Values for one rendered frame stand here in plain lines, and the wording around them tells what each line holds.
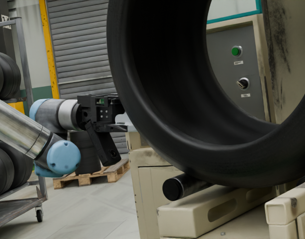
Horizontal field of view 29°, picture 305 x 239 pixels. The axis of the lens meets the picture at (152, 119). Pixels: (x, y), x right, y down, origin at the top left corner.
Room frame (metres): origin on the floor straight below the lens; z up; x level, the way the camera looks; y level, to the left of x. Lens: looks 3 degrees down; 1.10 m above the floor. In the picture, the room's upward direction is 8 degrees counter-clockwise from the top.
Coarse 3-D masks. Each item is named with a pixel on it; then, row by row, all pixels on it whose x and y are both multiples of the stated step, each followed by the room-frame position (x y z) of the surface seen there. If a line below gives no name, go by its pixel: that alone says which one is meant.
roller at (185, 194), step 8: (176, 176) 1.16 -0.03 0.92; (184, 176) 1.16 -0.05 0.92; (192, 176) 1.18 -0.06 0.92; (168, 184) 1.14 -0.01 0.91; (176, 184) 1.13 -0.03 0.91; (184, 184) 1.14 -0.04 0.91; (192, 184) 1.16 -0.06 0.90; (200, 184) 1.19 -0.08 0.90; (208, 184) 1.21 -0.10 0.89; (168, 192) 1.14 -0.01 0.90; (176, 192) 1.13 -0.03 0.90; (184, 192) 1.14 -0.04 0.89; (192, 192) 1.17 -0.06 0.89; (176, 200) 1.14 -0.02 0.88
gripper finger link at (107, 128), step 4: (104, 124) 1.33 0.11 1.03; (108, 124) 1.33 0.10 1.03; (112, 124) 1.33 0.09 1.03; (100, 128) 1.33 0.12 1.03; (104, 128) 1.33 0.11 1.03; (108, 128) 1.32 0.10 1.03; (112, 128) 1.32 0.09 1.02; (116, 128) 1.31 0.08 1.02; (120, 128) 1.31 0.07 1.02; (124, 128) 1.31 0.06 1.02
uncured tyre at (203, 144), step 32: (128, 0) 1.16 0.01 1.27; (160, 0) 1.36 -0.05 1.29; (192, 0) 1.39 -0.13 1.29; (128, 32) 1.18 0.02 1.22; (160, 32) 1.39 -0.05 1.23; (192, 32) 1.40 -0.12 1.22; (128, 64) 1.17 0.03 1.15; (160, 64) 1.38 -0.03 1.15; (192, 64) 1.41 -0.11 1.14; (128, 96) 1.18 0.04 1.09; (160, 96) 1.33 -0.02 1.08; (192, 96) 1.40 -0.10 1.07; (224, 96) 1.38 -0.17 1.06; (160, 128) 1.13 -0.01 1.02; (192, 128) 1.33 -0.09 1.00; (224, 128) 1.36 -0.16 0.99; (256, 128) 1.32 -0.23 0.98; (288, 128) 0.98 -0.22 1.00; (192, 160) 1.10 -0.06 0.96; (224, 160) 1.06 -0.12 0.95; (256, 160) 1.02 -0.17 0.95; (288, 160) 0.99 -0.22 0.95
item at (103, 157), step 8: (88, 128) 1.39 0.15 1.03; (96, 136) 1.37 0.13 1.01; (104, 136) 1.39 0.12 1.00; (96, 144) 1.38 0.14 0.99; (104, 144) 1.37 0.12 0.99; (112, 144) 1.39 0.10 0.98; (104, 152) 1.36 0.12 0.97; (112, 152) 1.37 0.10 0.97; (104, 160) 1.36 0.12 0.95; (112, 160) 1.36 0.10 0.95
